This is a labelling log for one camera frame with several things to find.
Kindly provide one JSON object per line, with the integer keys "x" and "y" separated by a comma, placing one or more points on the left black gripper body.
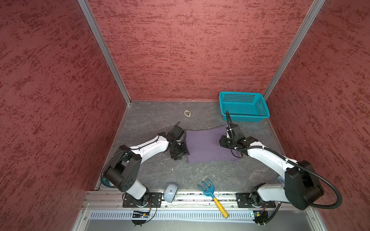
{"x": 178, "y": 149}

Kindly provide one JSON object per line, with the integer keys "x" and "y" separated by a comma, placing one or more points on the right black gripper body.
{"x": 224, "y": 143}

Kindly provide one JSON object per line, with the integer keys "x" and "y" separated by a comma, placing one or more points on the purple trousers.
{"x": 203, "y": 146}

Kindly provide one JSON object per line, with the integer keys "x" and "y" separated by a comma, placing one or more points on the teal plastic basket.
{"x": 243, "y": 106}

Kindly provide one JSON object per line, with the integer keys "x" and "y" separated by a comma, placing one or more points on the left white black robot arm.
{"x": 123, "y": 168}

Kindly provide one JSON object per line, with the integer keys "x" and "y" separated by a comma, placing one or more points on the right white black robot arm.
{"x": 297, "y": 186}

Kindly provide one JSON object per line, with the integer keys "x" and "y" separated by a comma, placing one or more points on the beige rubber band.
{"x": 187, "y": 113}

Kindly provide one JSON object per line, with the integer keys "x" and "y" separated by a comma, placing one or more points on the grey computer mouse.
{"x": 170, "y": 192}

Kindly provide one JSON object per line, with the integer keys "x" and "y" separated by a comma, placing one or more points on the teal alarm clock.
{"x": 105, "y": 182}

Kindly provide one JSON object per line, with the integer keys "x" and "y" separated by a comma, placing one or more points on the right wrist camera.
{"x": 235, "y": 132}

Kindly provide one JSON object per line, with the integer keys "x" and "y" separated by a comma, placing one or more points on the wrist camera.
{"x": 235, "y": 132}
{"x": 177, "y": 132}

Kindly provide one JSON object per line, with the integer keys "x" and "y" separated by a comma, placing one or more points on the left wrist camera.
{"x": 177, "y": 132}

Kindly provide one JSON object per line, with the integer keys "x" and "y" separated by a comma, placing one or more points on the blue toy rake yellow handle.
{"x": 208, "y": 189}

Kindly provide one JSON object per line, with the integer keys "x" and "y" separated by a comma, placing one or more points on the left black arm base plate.
{"x": 149, "y": 199}

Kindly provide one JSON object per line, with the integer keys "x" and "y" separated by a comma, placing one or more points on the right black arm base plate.
{"x": 244, "y": 201}

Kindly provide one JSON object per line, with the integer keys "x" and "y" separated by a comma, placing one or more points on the aluminium front rail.
{"x": 184, "y": 200}

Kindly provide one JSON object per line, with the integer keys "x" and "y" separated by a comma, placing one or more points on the slotted white cable duct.
{"x": 185, "y": 215}

